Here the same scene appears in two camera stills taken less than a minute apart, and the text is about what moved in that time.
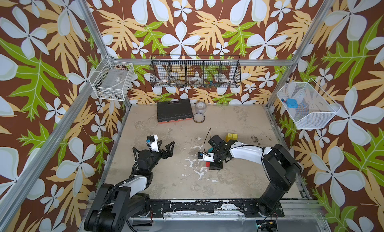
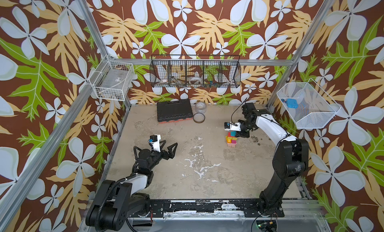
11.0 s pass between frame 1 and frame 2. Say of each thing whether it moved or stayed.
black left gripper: stayed
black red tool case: stayed
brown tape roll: stayed
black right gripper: moved
